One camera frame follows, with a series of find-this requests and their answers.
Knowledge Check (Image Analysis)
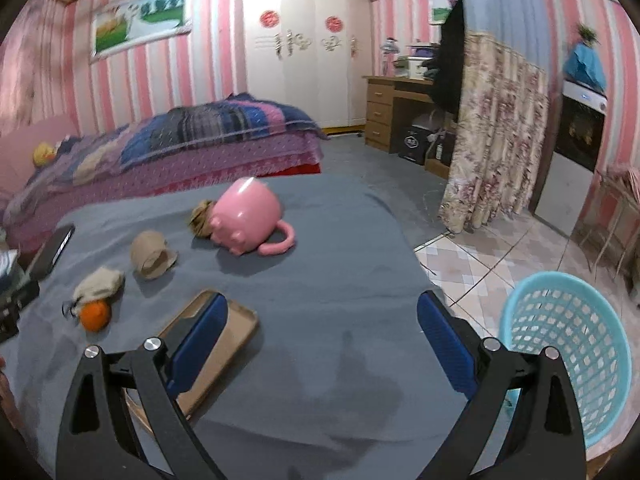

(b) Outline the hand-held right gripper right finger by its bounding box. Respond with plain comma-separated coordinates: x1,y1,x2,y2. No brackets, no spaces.
416,290,587,480

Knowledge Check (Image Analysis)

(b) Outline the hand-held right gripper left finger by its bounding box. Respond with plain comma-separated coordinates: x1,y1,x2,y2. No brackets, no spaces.
56,291,230,480

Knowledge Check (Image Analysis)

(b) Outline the light blue plastic basket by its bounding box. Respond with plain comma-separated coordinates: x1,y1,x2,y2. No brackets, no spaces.
499,271,633,451

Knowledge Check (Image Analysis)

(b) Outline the wooden tray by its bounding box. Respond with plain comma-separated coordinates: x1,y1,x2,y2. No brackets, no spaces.
124,289,260,436

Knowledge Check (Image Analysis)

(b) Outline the torn brown paper cup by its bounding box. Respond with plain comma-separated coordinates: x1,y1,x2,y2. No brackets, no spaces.
130,231,179,281

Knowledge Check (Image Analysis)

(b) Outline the small orange fruit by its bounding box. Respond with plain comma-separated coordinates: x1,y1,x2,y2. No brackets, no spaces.
80,300,111,332

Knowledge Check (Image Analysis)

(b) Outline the beige cloth pouch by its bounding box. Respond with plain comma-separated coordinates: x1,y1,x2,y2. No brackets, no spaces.
72,267,125,306

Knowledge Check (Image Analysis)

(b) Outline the pink pig mug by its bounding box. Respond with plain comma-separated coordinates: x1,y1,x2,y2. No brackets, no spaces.
207,177,296,257

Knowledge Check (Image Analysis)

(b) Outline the grey tablecloth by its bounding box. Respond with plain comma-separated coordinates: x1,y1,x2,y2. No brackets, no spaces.
0,174,481,480

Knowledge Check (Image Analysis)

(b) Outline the bed with purple bedspread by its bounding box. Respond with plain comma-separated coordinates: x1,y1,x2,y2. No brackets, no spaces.
0,110,326,246

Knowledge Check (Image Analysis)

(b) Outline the black phone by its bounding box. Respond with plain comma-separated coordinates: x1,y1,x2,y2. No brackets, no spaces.
27,224,76,281

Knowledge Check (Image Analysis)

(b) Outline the black case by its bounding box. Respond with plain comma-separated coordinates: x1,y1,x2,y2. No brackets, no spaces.
0,280,41,343

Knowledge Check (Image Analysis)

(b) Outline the black box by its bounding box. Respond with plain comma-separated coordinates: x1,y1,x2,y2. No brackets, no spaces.
397,122,433,166

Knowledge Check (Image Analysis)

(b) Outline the blue plaid quilt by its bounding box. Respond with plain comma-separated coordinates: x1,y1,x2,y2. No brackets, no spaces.
120,92,326,166

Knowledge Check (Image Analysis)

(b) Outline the floral curtain with blue band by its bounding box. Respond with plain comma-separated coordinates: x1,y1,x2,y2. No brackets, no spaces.
437,0,551,233

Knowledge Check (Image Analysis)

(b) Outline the grey water dispenser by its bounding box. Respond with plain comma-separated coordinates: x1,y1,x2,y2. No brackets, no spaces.
530,77,608,238

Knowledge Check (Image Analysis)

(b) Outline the wooden desk with drawers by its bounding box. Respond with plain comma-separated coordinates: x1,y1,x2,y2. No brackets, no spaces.
362,75,458,153

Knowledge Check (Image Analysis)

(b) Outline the yellow plush toy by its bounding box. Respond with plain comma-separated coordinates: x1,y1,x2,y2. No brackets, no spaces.
32,142,57,168

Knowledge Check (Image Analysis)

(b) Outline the pink cloth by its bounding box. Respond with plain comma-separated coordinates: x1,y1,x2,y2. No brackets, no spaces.
605,162,640,196

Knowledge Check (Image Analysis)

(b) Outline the white printer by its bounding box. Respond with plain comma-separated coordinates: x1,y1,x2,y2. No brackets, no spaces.
395,55,436,80

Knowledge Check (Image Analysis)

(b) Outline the black television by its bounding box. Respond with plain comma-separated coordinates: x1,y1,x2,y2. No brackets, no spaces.
430,0,467,123

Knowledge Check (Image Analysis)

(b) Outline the white wardrobe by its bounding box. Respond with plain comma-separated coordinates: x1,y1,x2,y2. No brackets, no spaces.
242,0,376,128

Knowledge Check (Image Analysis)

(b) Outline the blue cloth cover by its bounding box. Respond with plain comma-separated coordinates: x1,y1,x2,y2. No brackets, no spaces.
562,42,608,93

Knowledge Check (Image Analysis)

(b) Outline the pink window curtain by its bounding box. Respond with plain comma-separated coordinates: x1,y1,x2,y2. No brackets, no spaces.
0,0,66,136

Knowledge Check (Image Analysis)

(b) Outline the framed landscape wall picture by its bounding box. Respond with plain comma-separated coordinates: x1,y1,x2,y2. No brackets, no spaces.
90,0,193,63

